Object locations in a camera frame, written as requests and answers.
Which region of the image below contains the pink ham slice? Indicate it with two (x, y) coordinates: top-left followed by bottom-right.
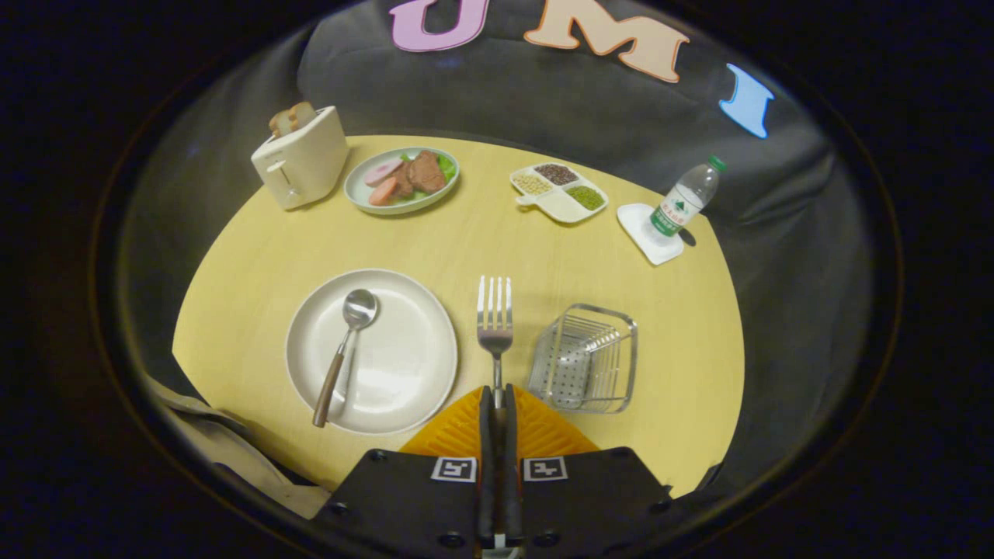
(363, 161), (405, 188)

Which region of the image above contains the large brown meat piece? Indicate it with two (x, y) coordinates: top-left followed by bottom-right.
(408, 150), (448, 195)

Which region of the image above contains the cream toaster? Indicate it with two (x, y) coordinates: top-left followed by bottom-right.
(250, 106), (350, 211)

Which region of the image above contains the fork with wooden handle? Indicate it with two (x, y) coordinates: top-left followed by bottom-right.
(476, 276), (515, 410)

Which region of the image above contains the spoon with wooden handle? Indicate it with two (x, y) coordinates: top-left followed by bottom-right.
(312, 288), (381, 429)

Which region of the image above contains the white square coaster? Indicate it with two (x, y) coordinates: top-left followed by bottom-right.
(617, 203), (686, 266)

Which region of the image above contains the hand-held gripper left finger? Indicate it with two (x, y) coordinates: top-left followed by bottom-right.
(311, 384), (499, 559)

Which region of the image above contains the white round plate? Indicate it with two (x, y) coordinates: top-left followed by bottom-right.
(285, 269), (459, 436)

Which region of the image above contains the clear cutlery drain basket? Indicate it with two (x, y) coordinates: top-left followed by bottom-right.
(528, 304), (639, 415)

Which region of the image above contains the green lettuce leaf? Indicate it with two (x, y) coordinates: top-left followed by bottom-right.
(400, 153), (457, 203)

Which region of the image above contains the clear green-capped water bottle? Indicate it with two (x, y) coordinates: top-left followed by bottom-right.
(649, 155), (728, 238)

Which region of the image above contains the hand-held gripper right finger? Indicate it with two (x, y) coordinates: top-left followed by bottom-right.
(498, 384), (673, 559)

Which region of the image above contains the beige cloth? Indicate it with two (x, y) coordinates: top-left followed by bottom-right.
(144, 375), (331, 519)

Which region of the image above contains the pale green food plate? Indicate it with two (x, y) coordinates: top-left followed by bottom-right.
(343, 147), (461, 216)

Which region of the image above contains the white divided dish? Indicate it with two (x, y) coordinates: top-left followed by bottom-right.
(509, 161), (610, 225)

